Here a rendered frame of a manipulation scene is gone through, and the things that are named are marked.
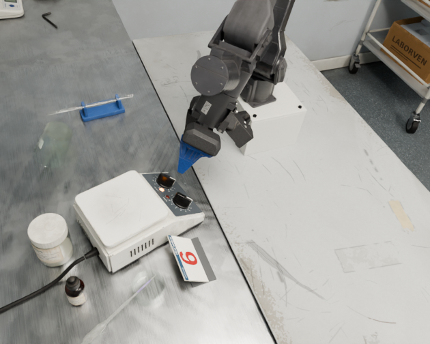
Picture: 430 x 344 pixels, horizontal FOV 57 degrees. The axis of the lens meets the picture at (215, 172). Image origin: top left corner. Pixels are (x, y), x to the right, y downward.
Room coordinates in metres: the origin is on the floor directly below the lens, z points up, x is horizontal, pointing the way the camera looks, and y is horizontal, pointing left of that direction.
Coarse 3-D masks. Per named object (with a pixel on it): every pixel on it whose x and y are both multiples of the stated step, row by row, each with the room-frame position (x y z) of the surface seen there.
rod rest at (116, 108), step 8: (104, 104) 0.72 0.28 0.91; (112, 104) 0.72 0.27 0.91; (120, 104) 0.71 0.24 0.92; (80, 112) 0.68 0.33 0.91; (88, 112) 0.68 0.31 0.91; (96, 112) 0.69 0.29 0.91; (104, 112) 0.69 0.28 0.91; (112, 112) 0.70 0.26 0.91; (120, 112) 0.71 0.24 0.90; (88, 120) 0.66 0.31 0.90
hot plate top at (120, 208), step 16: (128, 176) 0.45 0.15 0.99; (96, 192) 0.40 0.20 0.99; (112, 192) 0.41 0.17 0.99; (128, 192) 0.41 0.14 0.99; (144, 192) 0.42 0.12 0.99; (80, 208) 0.37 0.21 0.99; (96, 208) 0.37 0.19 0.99; (112, 208) 0.38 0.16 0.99; (128, 208) 0.38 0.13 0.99; (144, 208) 0.39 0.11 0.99; (160, 208) 0.39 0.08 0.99; (96, 224) 0.34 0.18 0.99; (112, 224) 0.35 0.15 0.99; (128, 224) 0.35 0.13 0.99; (144, 224) 0.36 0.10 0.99; (112, 240) 0.32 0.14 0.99
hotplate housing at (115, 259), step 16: (80, 224) 0.37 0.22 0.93; (160, 224) 0.37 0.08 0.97; (176, 224) 0.39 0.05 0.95; (192, 224) 0.41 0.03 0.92; (96, 240) 0.33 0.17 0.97; (128, 240) 0.33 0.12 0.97; (144, 240) 0.34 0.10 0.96; (160, 240) 0.37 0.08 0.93; (112, 256) 0.30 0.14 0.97; (128, 256) 0.32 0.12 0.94; (112, 272) 0.30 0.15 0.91
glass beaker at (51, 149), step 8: (48, 120) 0.59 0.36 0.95; (48, 128) 0.56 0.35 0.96; (56, 128) 0.57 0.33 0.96; (64, 128) 0.58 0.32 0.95; (40, 136) 0.55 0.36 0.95; (48, 136) 0.54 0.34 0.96; (56, 136) 0.55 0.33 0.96; (64, 136) 0.56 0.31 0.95; (72, 136) 0.59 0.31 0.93; (40, 144) 0.52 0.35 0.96; (48, 144) 0.52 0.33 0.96; (56, 144) 0.53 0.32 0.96; (64, 144) 0.54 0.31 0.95; (32, 152) 0.51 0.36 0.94; (40, 152) 0.53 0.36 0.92; (48, 152) 0.55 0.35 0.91; (56, 152) 0.55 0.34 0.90; (64, 152) 0.53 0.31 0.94; (40, 160) 0.52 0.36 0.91; (48, 160) 0.53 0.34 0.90; (56, 160) 0.53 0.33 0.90; (64, 160) 0.52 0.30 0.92
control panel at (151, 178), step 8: (144, 176) 0.47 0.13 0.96; (152, 176) 0.49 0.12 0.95; (152, 184) 0.46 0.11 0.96; (176, 184) 0.49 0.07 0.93; (160, 192) 0.45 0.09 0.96; (168, 192) 0.45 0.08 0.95; (176, 192) 0.47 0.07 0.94; (184, 192) 0.48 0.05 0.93; (168, 200) 0.43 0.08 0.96; (176, 208) 0.42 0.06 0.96; (192, 208) 0.44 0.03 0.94
